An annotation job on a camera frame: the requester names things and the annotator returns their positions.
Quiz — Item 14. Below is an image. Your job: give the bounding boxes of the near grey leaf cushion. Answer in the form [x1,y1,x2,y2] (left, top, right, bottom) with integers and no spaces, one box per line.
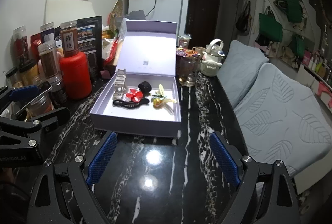
[235,63,331,177]

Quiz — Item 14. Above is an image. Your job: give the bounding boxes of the red canister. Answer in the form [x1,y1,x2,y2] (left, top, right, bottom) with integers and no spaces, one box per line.
[60,52,92,99]

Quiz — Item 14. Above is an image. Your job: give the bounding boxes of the snack candy bag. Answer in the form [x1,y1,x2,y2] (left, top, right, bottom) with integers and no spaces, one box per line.
[176,48,199,58]

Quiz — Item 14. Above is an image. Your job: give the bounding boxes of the brown granule jar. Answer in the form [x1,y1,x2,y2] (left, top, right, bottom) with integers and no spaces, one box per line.
[38,40,60,79]

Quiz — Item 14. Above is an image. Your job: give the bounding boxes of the lavender gift box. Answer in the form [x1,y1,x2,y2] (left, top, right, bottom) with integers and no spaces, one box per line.
[90,21,181,138]

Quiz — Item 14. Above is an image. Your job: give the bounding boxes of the far grey leaf cushion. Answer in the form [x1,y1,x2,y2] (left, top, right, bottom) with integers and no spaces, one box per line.
[217,40,269,107]

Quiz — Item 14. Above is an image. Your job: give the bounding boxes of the black long hair clip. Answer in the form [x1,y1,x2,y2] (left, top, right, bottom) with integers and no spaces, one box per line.
[112,98,150,109]

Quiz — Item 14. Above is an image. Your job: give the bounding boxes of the white mini fridge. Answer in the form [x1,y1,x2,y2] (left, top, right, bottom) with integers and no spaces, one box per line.
[127,0,188,36]

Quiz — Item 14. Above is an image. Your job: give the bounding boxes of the black ring hair tie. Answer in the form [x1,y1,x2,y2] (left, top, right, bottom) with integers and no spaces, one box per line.
[137,81,153,96]

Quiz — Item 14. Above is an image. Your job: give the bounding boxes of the cream curved hair claw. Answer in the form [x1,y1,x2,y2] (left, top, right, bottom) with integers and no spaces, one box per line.
[156,84,177,115]

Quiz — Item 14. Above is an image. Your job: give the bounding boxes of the red flower hair clip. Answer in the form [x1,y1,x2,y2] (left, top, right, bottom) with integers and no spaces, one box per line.
[126,89,144,103]

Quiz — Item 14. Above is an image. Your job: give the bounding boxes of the orange content jar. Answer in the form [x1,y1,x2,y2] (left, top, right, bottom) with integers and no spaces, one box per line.
[26,93,54,117]

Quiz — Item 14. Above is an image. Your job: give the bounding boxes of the white cartoon kettle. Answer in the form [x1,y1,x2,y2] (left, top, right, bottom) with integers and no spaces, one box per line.
[200,39,225,77]

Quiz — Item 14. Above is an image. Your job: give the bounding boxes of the yellow green lollipop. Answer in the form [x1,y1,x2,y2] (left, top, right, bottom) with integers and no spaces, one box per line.
[151,94,166,109]

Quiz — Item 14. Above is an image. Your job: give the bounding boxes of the beige rectangular hair claw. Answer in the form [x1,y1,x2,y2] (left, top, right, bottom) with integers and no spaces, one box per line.
[112,69,126,100]

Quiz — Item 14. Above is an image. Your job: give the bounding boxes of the grey leaf cushion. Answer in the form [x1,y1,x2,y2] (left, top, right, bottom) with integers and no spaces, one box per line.
[235,63,331,177]
[217,40,269,107]

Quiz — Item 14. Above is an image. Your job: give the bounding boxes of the green tote bag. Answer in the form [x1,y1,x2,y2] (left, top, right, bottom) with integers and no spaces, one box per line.
[259,13,283,43]

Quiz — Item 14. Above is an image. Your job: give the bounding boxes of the clear glass cup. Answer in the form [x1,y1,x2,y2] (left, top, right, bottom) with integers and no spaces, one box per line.
[178,57,200,87]

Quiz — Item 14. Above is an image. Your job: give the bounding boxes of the brown jar chinese label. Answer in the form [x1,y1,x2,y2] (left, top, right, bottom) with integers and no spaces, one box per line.
[60,20,79,57]

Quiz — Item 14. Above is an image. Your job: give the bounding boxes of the black coffee bag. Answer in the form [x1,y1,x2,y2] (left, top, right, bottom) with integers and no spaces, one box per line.
[77,16,103,80]

